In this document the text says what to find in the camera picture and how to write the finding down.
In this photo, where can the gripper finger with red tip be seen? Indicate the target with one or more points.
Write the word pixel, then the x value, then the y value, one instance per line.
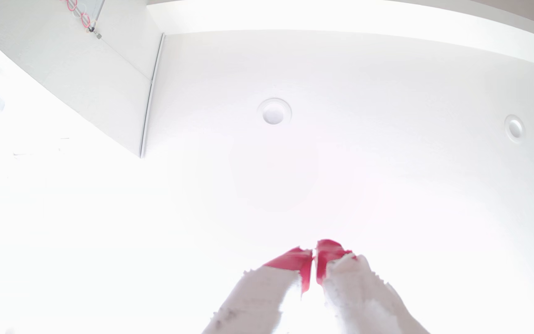
pixel 260 297
pixel 357 292

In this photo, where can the round recessed ceiling light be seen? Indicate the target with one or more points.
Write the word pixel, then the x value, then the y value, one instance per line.
pixel 274 112
pixel 515 128

